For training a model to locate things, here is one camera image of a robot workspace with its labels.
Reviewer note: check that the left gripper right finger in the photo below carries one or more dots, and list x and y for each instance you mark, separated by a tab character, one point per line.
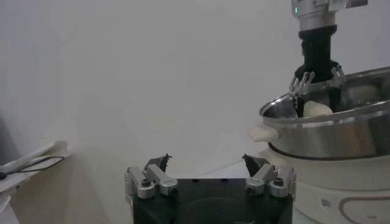
263	176

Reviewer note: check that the white steamed baozi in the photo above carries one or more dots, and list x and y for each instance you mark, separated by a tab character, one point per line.
317	110

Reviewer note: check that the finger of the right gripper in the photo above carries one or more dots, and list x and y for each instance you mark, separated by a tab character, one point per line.
335	97
299	105

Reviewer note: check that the stainless steel steamer basket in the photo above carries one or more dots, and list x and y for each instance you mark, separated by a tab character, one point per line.
329	137

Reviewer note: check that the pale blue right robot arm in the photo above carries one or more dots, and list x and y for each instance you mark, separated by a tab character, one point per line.
314	15

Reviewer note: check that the cream electric cooker base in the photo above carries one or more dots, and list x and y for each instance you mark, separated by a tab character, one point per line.
320	182

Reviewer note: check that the white side table with cloth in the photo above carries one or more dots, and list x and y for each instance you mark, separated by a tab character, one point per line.
12	185

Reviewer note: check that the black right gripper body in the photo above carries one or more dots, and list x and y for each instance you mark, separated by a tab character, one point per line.
317	51

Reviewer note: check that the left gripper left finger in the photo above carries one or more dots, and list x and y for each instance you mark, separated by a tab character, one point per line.
158	178

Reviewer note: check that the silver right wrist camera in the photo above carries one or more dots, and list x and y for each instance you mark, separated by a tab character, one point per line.
350	3

